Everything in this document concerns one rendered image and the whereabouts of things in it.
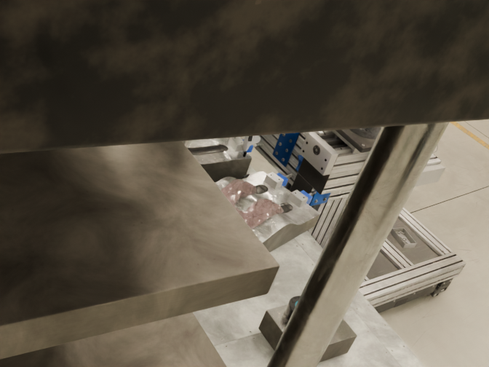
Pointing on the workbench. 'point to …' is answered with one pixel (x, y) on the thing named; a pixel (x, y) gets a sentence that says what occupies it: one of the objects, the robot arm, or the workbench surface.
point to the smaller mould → (339, 345)
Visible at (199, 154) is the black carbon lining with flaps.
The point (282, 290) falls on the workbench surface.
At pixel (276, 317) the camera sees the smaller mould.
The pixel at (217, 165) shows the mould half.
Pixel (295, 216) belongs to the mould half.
